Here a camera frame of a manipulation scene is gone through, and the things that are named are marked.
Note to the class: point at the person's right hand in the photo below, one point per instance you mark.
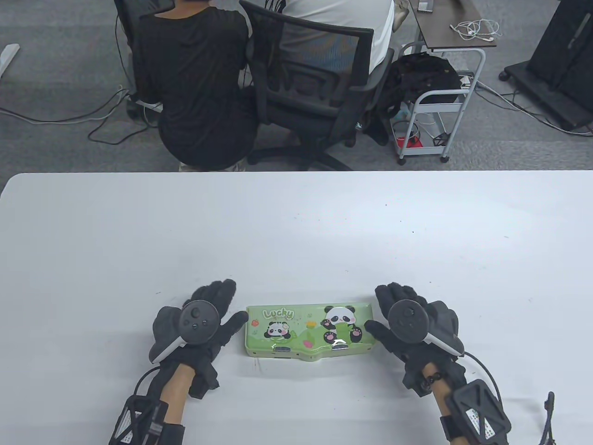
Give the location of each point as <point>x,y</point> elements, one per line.
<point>398,292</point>

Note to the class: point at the person's left hand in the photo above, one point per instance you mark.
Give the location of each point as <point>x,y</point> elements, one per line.
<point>217,296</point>

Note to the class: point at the green panda pencil case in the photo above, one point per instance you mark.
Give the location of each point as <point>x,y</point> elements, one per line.
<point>301,343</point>

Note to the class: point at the person's right forearm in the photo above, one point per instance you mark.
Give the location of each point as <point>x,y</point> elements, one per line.
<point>440,394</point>

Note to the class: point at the person's left forearm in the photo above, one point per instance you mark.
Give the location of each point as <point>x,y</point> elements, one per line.
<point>176,394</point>

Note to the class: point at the black white hand controller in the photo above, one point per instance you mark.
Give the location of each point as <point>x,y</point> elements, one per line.
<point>407,320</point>
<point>199,322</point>

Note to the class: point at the small red container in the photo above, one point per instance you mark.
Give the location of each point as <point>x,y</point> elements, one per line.
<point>413,141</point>

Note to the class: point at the white rolling cart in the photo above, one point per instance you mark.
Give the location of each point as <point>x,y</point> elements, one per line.
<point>440,107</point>

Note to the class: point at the black mesh office chair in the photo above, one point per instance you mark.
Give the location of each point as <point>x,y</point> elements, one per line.
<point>315,102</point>

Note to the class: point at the black bag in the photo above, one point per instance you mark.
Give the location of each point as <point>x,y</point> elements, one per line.
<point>426,74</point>

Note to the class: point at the white power adapter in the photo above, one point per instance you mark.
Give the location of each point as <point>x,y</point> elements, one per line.
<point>465,81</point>

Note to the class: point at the brown wooden side table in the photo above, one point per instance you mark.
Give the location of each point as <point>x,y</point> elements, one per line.
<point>444,34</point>

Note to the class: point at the black computer tower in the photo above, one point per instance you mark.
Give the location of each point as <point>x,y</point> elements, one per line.
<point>125,28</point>

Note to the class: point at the small grey device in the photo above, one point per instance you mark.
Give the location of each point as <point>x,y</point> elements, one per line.
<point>426,5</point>

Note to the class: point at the black wheeled stand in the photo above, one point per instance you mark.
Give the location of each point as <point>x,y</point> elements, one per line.
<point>560,46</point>

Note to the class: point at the white table foot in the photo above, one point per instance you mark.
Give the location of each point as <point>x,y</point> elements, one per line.
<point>8,55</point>

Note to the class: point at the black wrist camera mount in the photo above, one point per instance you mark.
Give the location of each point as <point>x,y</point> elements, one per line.
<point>477,412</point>
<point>139,422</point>

